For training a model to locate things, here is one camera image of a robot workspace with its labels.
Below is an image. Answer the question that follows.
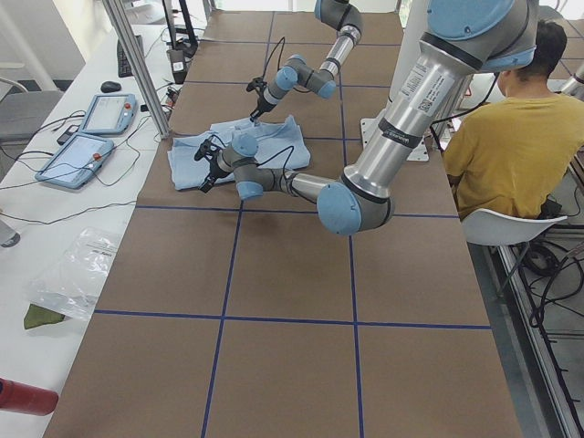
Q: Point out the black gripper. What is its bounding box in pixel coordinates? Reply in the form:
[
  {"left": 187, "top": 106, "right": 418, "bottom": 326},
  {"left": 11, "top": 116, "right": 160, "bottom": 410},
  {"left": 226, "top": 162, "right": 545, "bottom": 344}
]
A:
[
  {"left": 250, "top": 89, "right": 279, "bottom": 122},
  {"left": 199, "top": 152, "right": 233, "bottom": 192}
]

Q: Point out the light blue button shirt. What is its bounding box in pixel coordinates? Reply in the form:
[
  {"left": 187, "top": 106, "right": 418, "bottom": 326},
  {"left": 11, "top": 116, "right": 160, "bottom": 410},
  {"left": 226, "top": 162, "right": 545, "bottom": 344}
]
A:
[{"left": 168, "top": 115, "right": 310, "bottom": 191}]

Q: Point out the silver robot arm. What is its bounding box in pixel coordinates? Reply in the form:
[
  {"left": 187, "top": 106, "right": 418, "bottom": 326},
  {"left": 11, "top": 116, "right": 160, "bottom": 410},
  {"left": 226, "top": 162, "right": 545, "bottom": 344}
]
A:
[
  {"left": 246, "top": 1, "right": 363, "bottom": 122},
  {"left": 195, "top": 1, "right": 538, "bottom": 235}
]

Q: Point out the upper blue teach pendant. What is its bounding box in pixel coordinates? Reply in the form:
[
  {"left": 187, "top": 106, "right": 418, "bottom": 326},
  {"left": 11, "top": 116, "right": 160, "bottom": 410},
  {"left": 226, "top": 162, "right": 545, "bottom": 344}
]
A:
[{"left": 78, "top": 93, "right": 137, "bottom": 136}]

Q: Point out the blue teach pendant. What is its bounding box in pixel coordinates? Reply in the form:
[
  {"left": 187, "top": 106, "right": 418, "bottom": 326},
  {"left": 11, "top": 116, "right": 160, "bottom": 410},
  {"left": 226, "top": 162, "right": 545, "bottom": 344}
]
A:
[
  {"left": 78, "top": 93, "right": 137, "bottom": 136},
  {"left": 35, "top": 133, "right": 114, "bottom": 189}
]

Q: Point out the lower blue teach pendant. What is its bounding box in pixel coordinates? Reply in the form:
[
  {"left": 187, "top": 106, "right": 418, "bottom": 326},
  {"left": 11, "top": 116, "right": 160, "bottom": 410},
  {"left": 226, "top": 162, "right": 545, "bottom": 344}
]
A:
[{"left": 35, "top": 133, "right": 114, "bottom": 189}]

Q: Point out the black computer mouse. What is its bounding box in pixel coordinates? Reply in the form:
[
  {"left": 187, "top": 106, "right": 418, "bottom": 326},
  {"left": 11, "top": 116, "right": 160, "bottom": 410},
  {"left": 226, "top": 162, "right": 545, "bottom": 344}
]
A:
[{"left": 100, "top": 80, "right": 121, "bottom": 93}]

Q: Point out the black keyboard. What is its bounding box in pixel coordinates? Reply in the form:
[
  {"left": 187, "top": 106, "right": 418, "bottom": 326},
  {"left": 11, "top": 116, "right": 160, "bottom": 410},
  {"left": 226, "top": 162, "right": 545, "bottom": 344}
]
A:
[{"left": 116, "top": 34, "right": 145, "bottom": 78}]

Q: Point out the clear plastic bag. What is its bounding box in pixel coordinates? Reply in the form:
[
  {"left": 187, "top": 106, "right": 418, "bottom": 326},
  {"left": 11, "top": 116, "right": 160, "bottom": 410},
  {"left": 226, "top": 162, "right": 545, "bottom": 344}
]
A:
[{"left": 25, "top": 227, "right": 121, "bottom": 321}]

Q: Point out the green cloth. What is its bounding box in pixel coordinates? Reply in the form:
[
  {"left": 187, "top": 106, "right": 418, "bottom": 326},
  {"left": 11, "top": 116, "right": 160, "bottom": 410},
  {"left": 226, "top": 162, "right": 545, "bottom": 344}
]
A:
[{"left": 23, "top": 304, "right": 65, "bottom": 330}]

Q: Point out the white chair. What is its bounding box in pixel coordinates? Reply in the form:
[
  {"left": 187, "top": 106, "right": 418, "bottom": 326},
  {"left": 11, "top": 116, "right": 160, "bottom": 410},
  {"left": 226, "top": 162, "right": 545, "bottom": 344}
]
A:
[{"left": 460, "top": 207, "right": 569, "bottom": 293}]

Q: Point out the person in yellow shirt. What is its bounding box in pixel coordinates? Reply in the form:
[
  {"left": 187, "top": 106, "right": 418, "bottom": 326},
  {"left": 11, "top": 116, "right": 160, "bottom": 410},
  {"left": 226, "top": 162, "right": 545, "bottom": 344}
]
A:
[{"left": 443, "top": 21, "right": 583, "bottom": 219}]

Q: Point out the red bottle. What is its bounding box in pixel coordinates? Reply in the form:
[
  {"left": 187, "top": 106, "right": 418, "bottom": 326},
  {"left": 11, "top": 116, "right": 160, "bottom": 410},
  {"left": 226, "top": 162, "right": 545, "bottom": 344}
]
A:
[{"left": 1, "top": 379, "right": 58, "bottom": 416}]

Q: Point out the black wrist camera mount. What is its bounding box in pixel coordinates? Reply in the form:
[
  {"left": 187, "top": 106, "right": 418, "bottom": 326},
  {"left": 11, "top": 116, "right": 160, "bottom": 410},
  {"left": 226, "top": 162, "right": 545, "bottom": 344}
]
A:
[
  {"left": 245, "top": 77, "right": 267, "bottom": 95},
  {"left": 193, "top": 139, "right": 224, "bottom": 162}
]

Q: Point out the aluminium frame post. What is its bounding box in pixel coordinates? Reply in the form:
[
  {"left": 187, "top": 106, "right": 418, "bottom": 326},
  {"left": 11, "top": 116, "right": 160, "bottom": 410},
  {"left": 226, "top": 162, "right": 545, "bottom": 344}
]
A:
[{"left": 102, "top": 0, "right": 171, "bottom": 140}]

